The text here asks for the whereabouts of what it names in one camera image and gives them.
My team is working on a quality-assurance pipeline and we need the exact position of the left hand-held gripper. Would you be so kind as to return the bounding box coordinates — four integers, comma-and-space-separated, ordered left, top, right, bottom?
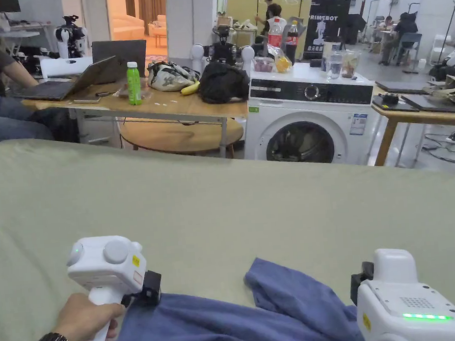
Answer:
63, 232, 167, 341

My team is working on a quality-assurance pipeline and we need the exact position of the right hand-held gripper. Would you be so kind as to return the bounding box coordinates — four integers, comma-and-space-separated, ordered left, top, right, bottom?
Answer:
346, 243, 455, 341

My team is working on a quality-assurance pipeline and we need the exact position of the dark blue shirt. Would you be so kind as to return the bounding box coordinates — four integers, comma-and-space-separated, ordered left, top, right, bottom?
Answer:
101, 249, 369, 341

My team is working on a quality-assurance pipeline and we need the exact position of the person's left hand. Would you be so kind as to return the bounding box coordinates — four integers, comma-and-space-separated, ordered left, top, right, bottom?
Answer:
51, 289, 130, 341

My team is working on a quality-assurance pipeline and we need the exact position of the bed with pale green sheet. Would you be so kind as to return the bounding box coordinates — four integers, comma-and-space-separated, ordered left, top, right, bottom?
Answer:
0, 105, 455, 341

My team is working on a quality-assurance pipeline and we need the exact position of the round wooden low table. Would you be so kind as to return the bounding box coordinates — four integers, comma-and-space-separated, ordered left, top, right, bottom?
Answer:
119, 109, 247, 162

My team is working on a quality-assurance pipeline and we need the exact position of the wooden table with laptops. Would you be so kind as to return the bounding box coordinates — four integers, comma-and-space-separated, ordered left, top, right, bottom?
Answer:
7, 29, 257, 177

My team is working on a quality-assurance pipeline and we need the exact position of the white washing machine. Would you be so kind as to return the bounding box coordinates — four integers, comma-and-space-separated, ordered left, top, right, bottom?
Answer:
233, 9, 382, 176

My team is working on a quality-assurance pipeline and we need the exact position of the wooden table with bag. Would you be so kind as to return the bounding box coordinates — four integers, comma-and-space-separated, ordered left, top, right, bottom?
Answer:
368, 74, 455, 167

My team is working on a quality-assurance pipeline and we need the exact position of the black standing banner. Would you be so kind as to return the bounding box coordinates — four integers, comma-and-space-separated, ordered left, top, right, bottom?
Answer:
300, 0, 356, 61

